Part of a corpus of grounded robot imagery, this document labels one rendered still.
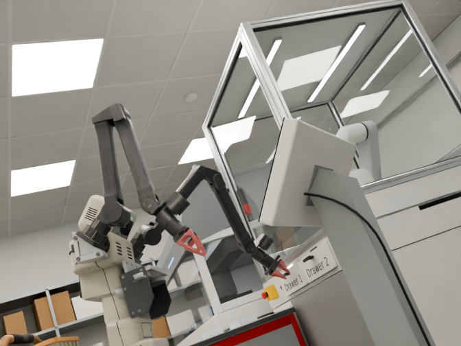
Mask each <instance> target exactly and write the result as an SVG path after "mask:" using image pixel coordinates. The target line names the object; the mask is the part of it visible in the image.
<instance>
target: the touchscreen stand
mask: <svg viewBox="0 0 461 346"><path fill-rule="evenodd" d="M308 193H309V194H319V195H321V196H326V197H329V198H333V199H335V200H338V201H340V202H341V203H344V204H346V205H348V206H349V207H351V208H352V209H354V210H355V211H357V212H358V213H359V214H360V215H362V216H363V217H364V218H365V219H366V220H367V221H368V222H369V223H370V225H371V226H372V227H373V228H374V230H375V231H376V232H377V233H378V235H379V237H380V238H381V241H382V242H383V244H384V245H385V247H386V250H387V252H388V254H389V256H390V259H391V260H392V263H393V264H394V267H395V269H396V271H397V273H398V276H399V278H400V280H401V282H402V284H403V287H404V288H405V291H406V293H407V295H408V297H409V299H410V301H411V304H412V306H413V308H414V310H415V313H416V315H417V317H418V319H419V321H420V323H421V325H422V327H423V329H424V331H425V334H426V336H427V338H428V340H429V342H430V345H431V346H436V344H435V342H434V340H433V338H432V336H431V334H430V332H429V330H428V328H427V326H426V324H425V322H424V319H423V317H422V315H421V313H420V311H419V309H418V306H417V304H416V302H415V300H414V298H413V296H412V293H411V292H410V289H409V288H408V286H407V284H406V282H405V279H404V277H403V275H402V273H401V271H400V269H399V266H398V264H397V262H396V260H395V258H394V256H393V254H392V251H391V250H390V247H389V246H388V243H387V242H386V239H385V237H384V235H383V233H382V231H381V229H380V226H379V224H378V222H377V220H376V218H375V216H374V214H373V211H372V209H371V208H370V205H369V204H368V201H367V199H366V197H365V195H364V193H363V191H362V189H361V186H360V184H359V182H358V180H357V179H356V178H354V177H351V176H346V175H343V174H338V175H337V176H334V177H333V178H330V179H329V180H327V181H325V182H323V183H321V184H319V185H317V186H315V187H313V188H311V189H310V190H308ZM310 198H311V201H312V203H313V205H314V207H315V209H316V212H317V214H318V217H319V219H320V221H321V223H322V225H323V228H324V230H325V233H326V235H327V237H328V239H329V241H330V244H331V246H332V248H333V251H334V253H335V256H336V257H337V259H338V262H339V264H340V267H341V269H342V272H343V273H344V276H345V278H346V280H347V283H348V285H349V287H350V289H351V292H352V294H353V296H354V298H355V301H356V303H357V306H358V308H359V311H360V312H361V314H362V317H363V319H364V322H365V324H366V326H367V328H368V331H369V333H370V335H371V337H372V340H373V342H374V344H375V346H428V345H427V343H426V341H425V338H424V336H423V334H422V332H421V329H420V327H419V326H418V323H417V322H416V319H415V317H414V315H413V313H412V311H411V308H410V306H409V304H408V302H407V299H406V298H405V295H404V294H403V291H402V289H401V287H400V285H399V282H398V280H397V278H396V276H395V274H394V271H393V269H392V267H391V265H390V263H389V261H388V258H387V256H386V254H385V252H384V250H383V247H382V246H381V244H380V242H379V241H378V239H377V237H376V235H375V234H374V233H373V231H372V230H371V229H370V227H369V226H368V225H367V224H366V223H365V222H364V221H363V220H362V219H361V218H360V217H359V216H358V215H357V214H355V213H353V212H352V211H351V210H349V209H347V208H346V207H344V206H342V205H340V204H338V203H335V202H333V201H331V200H327V199H324V198H320V197H315V196H310Z"/></svg>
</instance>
